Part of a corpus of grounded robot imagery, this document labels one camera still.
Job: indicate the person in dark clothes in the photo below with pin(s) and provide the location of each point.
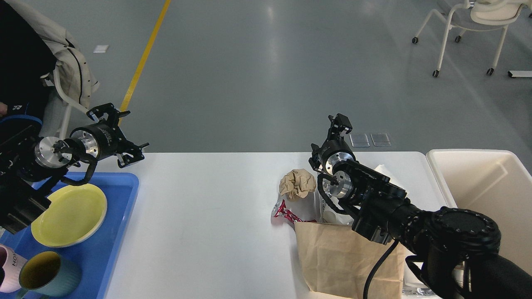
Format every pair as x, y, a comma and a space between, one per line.
24, 59

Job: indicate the white bar on floor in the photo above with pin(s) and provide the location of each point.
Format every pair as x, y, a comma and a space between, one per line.
519, 74

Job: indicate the floor outlet plate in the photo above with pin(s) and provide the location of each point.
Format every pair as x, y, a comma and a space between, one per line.
360, 140
381, 139

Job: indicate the dark green mug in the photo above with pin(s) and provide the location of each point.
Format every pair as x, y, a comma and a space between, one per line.
50, 275

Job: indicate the red white snack wrapper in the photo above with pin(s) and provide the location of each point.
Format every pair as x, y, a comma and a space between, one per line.
280, 210

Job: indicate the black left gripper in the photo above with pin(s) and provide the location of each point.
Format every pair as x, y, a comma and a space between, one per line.
102, 141

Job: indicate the yellow plastic plate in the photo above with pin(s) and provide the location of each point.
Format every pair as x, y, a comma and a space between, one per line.
70, 216

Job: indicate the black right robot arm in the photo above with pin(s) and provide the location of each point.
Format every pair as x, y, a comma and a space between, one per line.
455, 252

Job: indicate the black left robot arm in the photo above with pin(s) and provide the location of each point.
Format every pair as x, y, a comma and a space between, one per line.
32, 165

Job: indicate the beige plastic bin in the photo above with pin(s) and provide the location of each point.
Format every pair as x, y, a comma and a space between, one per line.
496, 184

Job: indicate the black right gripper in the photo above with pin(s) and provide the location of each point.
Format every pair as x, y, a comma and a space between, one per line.
335, 150

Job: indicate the brown paper bag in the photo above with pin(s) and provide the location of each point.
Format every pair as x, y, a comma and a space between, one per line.
337, 261

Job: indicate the white chair on casters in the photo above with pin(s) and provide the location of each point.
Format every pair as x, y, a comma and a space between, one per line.
474, 16

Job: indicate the pink mug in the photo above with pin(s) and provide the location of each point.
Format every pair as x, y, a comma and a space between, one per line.
11, 264

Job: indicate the white chair with jacket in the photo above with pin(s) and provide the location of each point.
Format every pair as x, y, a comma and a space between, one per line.
72, 78

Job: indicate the floor outlet plate right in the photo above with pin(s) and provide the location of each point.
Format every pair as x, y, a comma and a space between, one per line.
381, 139

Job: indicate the crumpled brown paper ball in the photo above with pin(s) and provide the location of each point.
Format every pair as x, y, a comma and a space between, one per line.
297, 184

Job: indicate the floor outlet plate left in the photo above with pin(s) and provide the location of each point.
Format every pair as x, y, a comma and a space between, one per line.
360, 140

